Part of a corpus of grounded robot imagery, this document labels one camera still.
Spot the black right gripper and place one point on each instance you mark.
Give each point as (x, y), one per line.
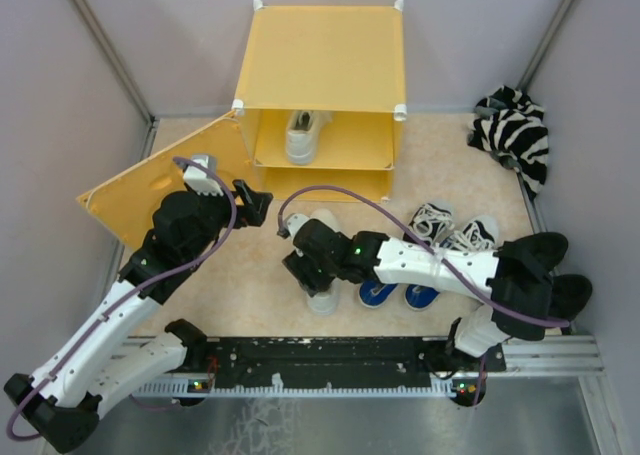
(298, 264)

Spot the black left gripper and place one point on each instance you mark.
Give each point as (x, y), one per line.
(254, 210)

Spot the white sneaker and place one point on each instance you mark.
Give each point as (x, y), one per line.
(324, 244)
(302, 135)

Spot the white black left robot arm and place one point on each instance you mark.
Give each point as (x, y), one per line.
(65, 398)

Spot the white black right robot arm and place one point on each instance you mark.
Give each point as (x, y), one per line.
(512, 283)

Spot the blue canvas shoe left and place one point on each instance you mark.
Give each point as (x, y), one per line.
(373, 294)

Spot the blue canvas shoe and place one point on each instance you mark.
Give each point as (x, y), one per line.
(373, 294)
(419, 297)

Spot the blue canvas shoe right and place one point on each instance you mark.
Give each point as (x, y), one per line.
(419, 297)

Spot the black white canvas shoe left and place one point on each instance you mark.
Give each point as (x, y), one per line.
(432, 220)

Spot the black white canvas shoe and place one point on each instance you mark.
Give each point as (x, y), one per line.
(480, 233)
(432, 220)

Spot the yellow cabinet door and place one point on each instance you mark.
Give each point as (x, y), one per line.
(125, 203)

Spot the yellow plastic shoe cabinet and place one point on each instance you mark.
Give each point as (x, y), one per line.
(348, 60)

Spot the black white canvas shoe right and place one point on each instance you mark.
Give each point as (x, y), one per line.
(480, 233)

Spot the black sneaker upper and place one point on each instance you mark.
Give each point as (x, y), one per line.
(547, 249)

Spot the black sneaker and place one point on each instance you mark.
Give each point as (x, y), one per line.
(570, 295)
(547, 249)

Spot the black white striped cloth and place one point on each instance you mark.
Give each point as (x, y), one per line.
(509, 127)

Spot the black sneaker lower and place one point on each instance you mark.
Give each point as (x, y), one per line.
(570, 295)

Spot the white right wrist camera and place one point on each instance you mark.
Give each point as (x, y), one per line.
(289, 226)

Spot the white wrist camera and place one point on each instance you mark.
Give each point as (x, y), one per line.
(289, 226)
(196, 176)

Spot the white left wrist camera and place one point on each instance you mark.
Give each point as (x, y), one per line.
(196, 176)

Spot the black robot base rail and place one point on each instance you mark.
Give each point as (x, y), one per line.
(325, 367)

